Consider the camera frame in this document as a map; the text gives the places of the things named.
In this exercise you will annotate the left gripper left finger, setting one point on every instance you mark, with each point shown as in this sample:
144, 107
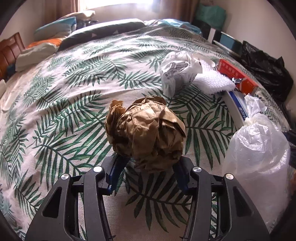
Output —
57, 217

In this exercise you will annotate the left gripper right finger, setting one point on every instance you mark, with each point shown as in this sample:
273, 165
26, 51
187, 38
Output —
237, 216

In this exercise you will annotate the brown paper ball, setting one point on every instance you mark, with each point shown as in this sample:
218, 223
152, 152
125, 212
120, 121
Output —
147, 131

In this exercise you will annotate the white knotted plastic bag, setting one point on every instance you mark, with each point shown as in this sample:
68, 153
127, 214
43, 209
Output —
258, 156

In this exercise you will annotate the green leaf print bedspread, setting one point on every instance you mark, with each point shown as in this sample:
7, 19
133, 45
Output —
56, 125

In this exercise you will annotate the white blue flat box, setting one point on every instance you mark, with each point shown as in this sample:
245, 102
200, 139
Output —
237, 107

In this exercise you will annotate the red cardboard box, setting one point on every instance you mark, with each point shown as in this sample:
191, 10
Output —
243, 82

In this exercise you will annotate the white bubble wrap sheet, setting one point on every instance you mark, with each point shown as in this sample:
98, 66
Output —
210, 81

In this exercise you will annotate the crumpled white printed bag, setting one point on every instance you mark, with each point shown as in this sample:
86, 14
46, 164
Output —
177, 71

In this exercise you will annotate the black garbage bag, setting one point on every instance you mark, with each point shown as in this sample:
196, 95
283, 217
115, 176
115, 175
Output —
269, 71

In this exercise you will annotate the orange white pillow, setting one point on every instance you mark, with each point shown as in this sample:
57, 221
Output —
37, 52

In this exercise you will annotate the teal storage bins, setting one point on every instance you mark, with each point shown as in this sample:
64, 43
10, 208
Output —
229, 44

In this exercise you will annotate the wooden headboard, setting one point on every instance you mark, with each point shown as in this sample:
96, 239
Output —
9, 51

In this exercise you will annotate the dark triangle pattern pillow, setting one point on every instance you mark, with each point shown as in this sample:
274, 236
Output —
99, 31

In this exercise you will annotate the blue white pillow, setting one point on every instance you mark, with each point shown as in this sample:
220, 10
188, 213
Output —
56, 29

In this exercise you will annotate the light blue blanket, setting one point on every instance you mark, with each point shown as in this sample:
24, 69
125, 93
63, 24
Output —
174, 23

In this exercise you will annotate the brown curtain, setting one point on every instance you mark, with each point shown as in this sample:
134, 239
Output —
184, 10

